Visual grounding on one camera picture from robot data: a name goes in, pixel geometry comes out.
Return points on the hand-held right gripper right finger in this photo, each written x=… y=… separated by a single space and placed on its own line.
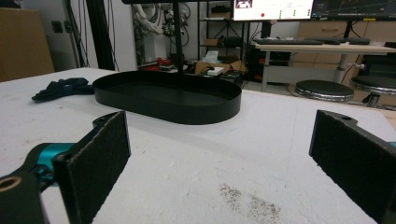
x=355 y=158

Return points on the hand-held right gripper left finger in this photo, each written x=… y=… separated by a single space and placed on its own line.
x=93 y=161

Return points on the dark blue cloth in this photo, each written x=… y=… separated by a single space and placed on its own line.
x=63 y=88

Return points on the black oval tray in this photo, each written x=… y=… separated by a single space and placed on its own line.
x=168 y=96

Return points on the round black stool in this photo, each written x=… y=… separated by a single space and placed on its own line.
x=373 y=85
x=323 y=90

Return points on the light wooden desk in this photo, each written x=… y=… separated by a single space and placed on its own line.
x=323 y=51

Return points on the black keyboard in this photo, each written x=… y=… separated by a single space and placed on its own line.
x=345 y=40
x=288 y=41

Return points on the black vertical beam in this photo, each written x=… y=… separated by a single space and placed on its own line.
x=99 y=34

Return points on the brown cardboard panel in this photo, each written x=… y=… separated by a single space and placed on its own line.
x=23 y=43

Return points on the dark-screen monitor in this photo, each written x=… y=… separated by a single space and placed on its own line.
x=355 y=8

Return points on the open cardboard box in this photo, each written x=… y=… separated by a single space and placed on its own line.
x=218 y=67

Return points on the white-screen monitor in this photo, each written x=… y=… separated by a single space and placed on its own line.
x=273 y=9

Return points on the black metal shelf rack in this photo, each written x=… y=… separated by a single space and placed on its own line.
x=218 y=34

